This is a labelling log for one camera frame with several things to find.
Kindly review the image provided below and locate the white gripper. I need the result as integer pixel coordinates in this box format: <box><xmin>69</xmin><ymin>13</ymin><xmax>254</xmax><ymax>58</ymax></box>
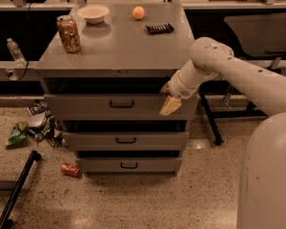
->
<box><xmin>159</xmin><ymin>70</ymin><xmax>199</xmax><ymax>115</ymax></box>

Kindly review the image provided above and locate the grey top drawer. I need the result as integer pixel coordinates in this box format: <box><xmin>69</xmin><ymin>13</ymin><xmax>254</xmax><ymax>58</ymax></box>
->
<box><xmin>44</xmin><ymin>94</ymin><xmax>197</xmax><ymax>120</ymax></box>

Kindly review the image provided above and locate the grey drawer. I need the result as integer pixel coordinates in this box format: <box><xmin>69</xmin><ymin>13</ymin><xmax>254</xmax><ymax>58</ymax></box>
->
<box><xmin>44</xmin><ymin>94</ymin><xmax>197</xmax><ymax>120</ymax></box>
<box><xmin>63</xmin><ymin>132</ymin><xmax>189</xmax><ymax>151</ymax></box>
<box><xmin>76</xmin><ymin>157</ymin><xmax>181</xmax><ymax>174</ymax></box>

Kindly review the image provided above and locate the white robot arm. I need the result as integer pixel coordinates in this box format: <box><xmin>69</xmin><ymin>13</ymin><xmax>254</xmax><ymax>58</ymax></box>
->
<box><xmin>159</xmin><ymin>37</ymin><xmax>286</xmax><ymax>229</ymax></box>

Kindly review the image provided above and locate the grey metal drawer cabinet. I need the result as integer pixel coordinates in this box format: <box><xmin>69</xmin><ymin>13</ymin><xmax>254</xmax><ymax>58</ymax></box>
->
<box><xmin>33</xmin><ymin>3</ymin><xmax>206</xmax><ymax>177</ymax></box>

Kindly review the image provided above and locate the grey middle drawer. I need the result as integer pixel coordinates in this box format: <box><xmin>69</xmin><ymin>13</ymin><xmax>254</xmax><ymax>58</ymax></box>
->
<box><xmin>63</xmin><ymin>132</ymin><xmax>189</xmax><ymax>151</ymax></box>

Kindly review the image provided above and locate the grey bottom drawer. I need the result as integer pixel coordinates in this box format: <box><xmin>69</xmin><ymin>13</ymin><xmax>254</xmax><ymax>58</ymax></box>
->
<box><xmin>76</xmin><ymin>157</ymin><xmax>181</xmax><ymax>174</ymax></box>

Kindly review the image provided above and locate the black chocolate bar pack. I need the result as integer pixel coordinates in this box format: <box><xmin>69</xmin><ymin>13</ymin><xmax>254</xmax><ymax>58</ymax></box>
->
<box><xmin>146</xmin><ymin>23</ymin><xmax>174</xmax><ymax>34</ymax></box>

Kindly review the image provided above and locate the orange fruit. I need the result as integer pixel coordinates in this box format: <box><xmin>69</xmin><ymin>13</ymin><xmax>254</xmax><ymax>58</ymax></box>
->
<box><xmin>133</xmin><ymin>6</ymin><xmax>145</xmax><ymax>20</ymax></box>

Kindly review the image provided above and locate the white paper bowl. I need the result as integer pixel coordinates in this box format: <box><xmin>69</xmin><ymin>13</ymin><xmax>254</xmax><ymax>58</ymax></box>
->
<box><xmin>77</xmin><ymin>5</ymin><xmax>110</xmax><ymax>25</ymax></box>

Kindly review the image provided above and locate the gold soda can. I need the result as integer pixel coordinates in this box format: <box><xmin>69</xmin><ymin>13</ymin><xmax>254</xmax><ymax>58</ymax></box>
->
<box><xmin>56</xmin><ymin>15</ymin><xmax>81</xmax><ymax>53</ymax></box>

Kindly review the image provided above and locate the crushed red soda can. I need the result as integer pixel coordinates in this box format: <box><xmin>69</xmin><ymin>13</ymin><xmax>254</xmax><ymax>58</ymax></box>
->
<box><xmin>60</xmin><ymin>163</ymin><xmax>79</xmax><ymax>177</ymax></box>

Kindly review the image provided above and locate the pile of floor trash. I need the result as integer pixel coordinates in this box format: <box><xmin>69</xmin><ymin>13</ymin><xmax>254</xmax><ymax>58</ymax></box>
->
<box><xmin>27</xmin><ymin>99</ymin><xmax>66</xmax><ymax>148</ymax></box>

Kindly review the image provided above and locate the black table leg left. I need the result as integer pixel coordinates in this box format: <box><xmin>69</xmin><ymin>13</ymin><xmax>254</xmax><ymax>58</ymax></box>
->
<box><xmin>0</xmin><ymin>151</ymin><xmax>41</xmax><ymax>229</ymax></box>

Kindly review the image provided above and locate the green chip bag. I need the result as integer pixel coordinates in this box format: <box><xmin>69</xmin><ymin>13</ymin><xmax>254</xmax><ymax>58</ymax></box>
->
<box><xmin>6</xmin><ymin>121</ymin><xmax>28</xmax><ymax>147</ymax></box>

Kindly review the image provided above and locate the clear plastic water bottle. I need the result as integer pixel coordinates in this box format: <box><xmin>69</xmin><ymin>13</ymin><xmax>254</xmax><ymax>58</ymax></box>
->
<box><xmin>7</xmin><ymin>38</ymin><xmax>26</xmax><ymax>67</ymax></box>

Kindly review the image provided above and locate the black cable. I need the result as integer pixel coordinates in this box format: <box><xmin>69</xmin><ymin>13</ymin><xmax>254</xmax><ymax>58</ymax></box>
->
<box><xmin>19</xmin><ymin>3</ymin><xmax>34</xmax><ymax>80</ymax></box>

